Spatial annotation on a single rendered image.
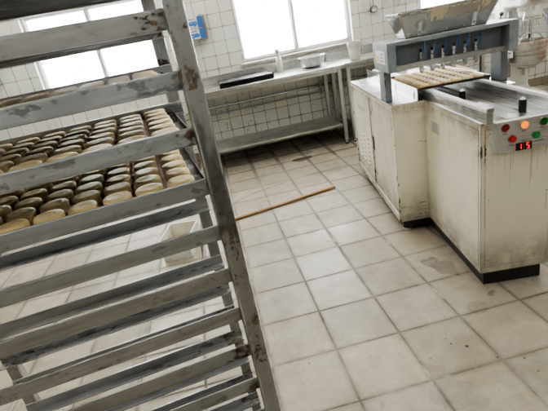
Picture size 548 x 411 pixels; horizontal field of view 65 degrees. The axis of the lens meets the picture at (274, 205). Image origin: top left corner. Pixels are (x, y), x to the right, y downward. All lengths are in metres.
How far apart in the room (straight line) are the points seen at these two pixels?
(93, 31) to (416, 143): 2.24
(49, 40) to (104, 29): 0.08
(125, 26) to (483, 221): 1.85
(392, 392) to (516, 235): 0.98
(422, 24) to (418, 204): 1.06
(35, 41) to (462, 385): 1.74
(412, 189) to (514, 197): 0.76
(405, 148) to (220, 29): 3.27
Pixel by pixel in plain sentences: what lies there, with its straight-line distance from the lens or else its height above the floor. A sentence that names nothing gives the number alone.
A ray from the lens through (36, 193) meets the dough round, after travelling 0.99.
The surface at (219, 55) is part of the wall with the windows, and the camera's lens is 5.41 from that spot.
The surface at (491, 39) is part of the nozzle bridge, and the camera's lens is 2.88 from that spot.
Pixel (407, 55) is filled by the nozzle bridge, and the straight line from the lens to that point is 2.70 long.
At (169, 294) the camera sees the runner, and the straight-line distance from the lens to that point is 0.82.
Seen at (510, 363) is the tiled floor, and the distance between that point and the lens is 2.02.
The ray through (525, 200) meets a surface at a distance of 2.27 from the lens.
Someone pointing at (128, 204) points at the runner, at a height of 1.15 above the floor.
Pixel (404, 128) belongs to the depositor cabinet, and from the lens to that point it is 2.67.
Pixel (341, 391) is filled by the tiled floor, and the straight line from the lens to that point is 1.88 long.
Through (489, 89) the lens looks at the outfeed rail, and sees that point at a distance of 2.64.
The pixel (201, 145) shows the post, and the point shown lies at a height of 1.22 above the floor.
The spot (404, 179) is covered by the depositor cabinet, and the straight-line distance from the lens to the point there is 2.77.
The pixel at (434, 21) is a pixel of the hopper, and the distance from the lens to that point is 2.71.
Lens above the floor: 1.37
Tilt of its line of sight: 22 degrees down
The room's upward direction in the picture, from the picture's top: 11 degrees counter-clockwise
